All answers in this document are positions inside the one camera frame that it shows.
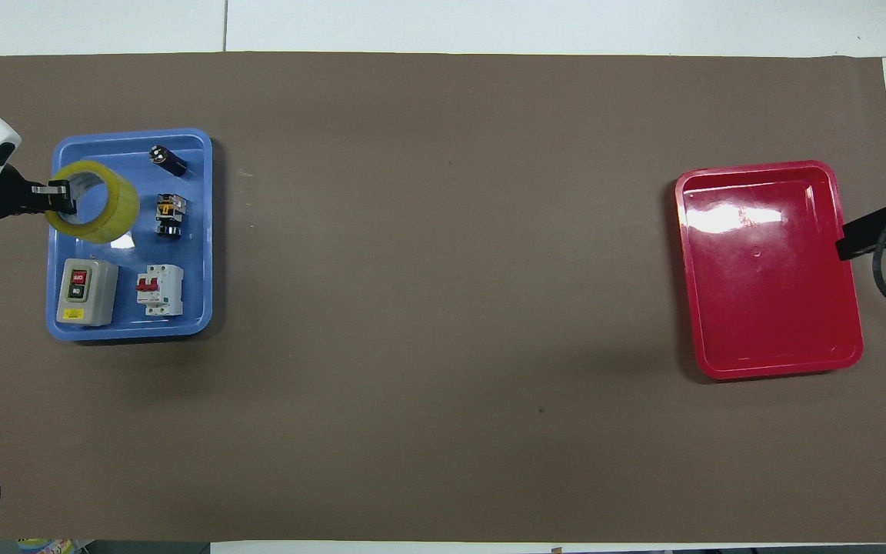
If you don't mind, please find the blue plastic tray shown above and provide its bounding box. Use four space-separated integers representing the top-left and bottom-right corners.
45 128 215 342

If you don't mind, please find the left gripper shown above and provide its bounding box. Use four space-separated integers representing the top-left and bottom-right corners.
0 163 35 222

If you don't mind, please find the yellow tape roll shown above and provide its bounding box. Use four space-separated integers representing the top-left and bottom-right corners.
44 159 141 245

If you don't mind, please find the white circuit breaker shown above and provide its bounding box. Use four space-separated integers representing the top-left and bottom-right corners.
135 263 185 318

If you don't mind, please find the red plastic tray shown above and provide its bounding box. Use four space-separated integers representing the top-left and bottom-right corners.
673 159 865 382

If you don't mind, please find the grey on-off switch box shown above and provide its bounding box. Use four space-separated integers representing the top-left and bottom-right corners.
55 257 120 329

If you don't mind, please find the black and yellow contactor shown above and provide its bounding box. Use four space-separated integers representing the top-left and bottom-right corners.
155 192 187 239

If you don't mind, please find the small dark battery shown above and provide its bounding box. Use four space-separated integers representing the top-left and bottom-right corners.
148 144 188 177

